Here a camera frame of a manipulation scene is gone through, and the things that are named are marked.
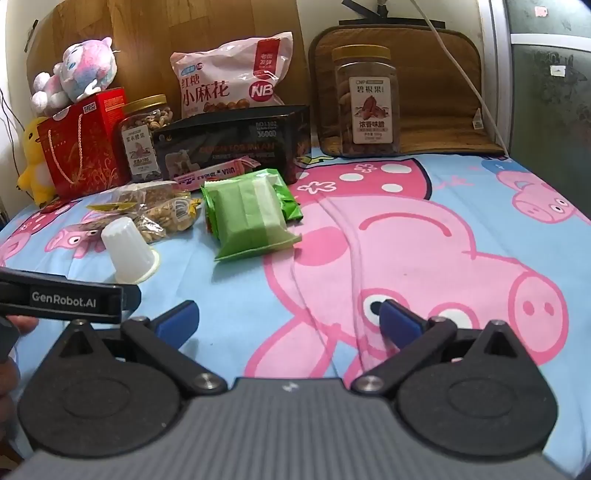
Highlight white plastic cup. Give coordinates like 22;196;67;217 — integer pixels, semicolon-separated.
100;216;161;284

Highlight wooden board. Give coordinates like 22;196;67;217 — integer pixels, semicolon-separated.
25;0;311;121

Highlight dark green snack packet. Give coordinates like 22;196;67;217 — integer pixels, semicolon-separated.
256;168;304;223

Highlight yellow duck plush toy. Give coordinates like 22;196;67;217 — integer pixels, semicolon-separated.
17;117;57;207

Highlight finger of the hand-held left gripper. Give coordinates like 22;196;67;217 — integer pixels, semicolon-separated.
122;284;141;315

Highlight pink snack bag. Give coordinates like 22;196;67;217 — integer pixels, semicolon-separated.
169;31;295;121

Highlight round nut jar gold lid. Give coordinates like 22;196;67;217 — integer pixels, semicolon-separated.
118;94;175;184

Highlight light green snack packet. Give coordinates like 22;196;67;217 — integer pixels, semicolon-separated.
202;178;303;262

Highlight square nut jar yellow lid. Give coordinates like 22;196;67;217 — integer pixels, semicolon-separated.
331;44;402;158

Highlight brown seat cushion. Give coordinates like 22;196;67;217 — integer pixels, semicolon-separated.
308;24;507;158

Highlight black tape strip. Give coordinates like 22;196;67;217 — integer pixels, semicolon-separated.
338;17;447;28

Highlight cartoon pig printed bedsheet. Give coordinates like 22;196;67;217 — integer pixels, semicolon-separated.
0;145;591;464

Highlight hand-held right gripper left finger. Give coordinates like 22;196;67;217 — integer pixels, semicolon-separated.
46;299;228;398

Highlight pink snack bar packet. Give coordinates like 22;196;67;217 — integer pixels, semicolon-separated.
172;156;262;186

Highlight person's left hand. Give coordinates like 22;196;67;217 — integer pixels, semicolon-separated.
0;315;38;462

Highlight pink blue plush toy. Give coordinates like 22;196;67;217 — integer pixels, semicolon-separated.
30;36;119;117

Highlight white cable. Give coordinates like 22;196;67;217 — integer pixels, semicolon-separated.
410;0;491;121

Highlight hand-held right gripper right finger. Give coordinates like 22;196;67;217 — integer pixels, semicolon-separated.
352;299;543;397

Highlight black box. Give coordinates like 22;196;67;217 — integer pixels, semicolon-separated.
152;104;310;186

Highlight red gift box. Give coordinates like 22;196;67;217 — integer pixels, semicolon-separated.
37;87;131;200

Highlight grey door panel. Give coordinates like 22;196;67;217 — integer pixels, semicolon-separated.
505;0;591;175

